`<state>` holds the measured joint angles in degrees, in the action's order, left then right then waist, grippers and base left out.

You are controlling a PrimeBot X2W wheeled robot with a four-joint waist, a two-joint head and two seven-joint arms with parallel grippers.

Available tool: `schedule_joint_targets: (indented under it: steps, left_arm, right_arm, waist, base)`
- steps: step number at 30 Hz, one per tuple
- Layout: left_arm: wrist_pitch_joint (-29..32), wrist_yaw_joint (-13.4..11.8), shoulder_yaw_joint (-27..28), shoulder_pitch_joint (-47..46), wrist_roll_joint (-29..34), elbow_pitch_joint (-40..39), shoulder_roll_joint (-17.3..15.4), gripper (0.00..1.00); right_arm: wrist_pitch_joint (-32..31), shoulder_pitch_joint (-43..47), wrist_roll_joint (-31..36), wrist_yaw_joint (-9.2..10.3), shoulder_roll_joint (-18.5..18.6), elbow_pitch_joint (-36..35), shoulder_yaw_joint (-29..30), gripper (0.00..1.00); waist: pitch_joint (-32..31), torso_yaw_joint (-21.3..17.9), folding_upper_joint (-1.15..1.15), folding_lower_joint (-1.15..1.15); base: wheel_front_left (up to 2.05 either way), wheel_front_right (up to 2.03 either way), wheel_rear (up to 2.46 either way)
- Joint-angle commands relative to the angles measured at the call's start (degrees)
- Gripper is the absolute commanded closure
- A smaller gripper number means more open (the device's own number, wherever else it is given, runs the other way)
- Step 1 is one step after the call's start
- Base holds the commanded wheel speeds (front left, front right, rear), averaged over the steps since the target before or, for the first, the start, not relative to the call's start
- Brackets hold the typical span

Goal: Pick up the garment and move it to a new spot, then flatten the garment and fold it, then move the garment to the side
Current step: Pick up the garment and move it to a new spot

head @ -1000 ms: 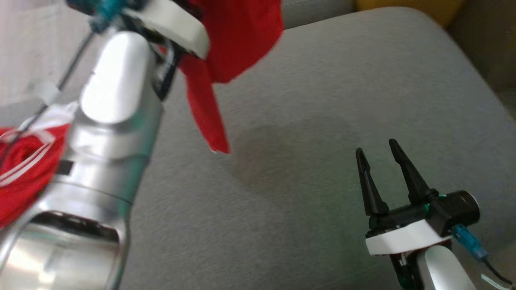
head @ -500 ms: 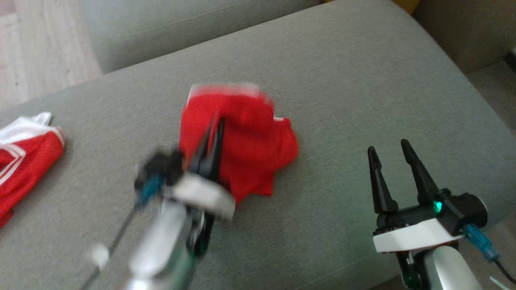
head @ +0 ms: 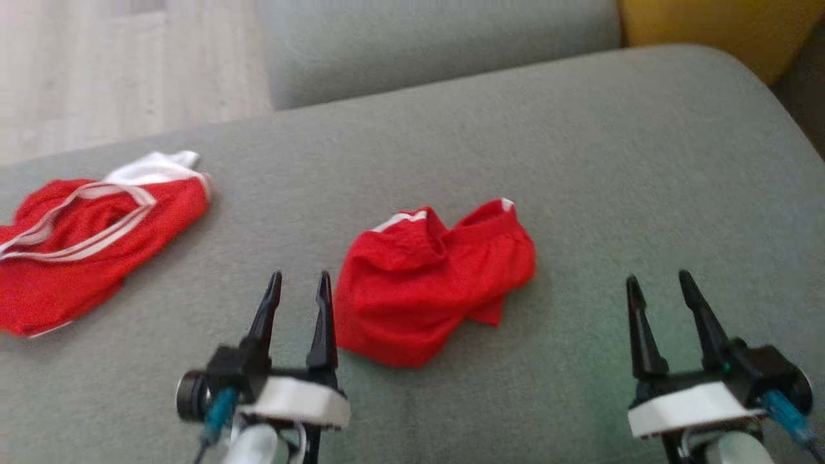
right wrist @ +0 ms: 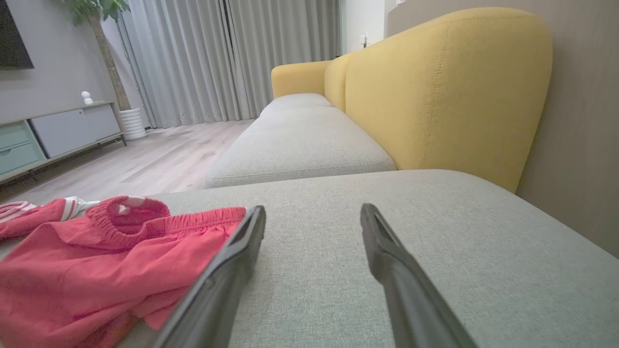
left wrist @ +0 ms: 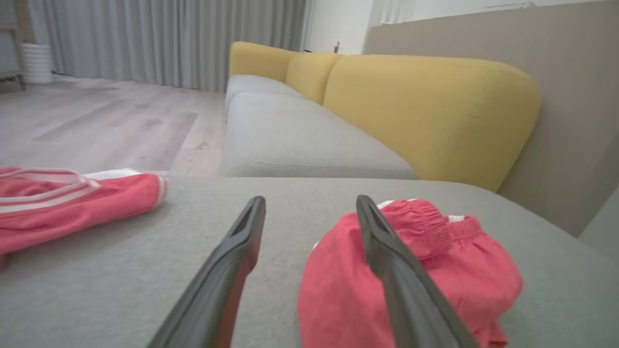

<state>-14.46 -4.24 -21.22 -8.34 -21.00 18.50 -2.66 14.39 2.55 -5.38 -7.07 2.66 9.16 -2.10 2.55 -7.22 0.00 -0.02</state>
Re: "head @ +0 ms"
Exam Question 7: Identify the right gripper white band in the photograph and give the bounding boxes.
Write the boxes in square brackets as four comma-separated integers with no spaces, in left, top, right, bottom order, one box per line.
[626,269,768,441]

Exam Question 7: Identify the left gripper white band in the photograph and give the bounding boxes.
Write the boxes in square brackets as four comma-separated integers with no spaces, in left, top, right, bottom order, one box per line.
[206,271,353,431]

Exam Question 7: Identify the red shorts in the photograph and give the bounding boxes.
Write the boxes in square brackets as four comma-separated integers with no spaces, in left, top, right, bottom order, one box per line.
[333,198,538,369]

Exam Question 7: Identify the red and white shirt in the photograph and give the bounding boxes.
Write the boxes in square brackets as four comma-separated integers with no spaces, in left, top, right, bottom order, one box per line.
[0,150,214,340]

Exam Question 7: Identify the large grey sofa ottoman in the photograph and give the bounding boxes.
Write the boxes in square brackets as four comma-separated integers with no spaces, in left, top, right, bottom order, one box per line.
[0,44,825,464]

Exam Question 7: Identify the grey sofa seat cushion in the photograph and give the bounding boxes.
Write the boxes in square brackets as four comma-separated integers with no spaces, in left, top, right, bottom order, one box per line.
[264,0,623,111]

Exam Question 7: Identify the large yellow sofa backrest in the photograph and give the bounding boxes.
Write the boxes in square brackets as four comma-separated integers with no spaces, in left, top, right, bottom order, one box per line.
[617,0,825,88]

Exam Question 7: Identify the black cable teal connector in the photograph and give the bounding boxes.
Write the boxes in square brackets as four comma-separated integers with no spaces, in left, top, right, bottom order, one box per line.
[761,390,825,455]
[195,387,240,464]

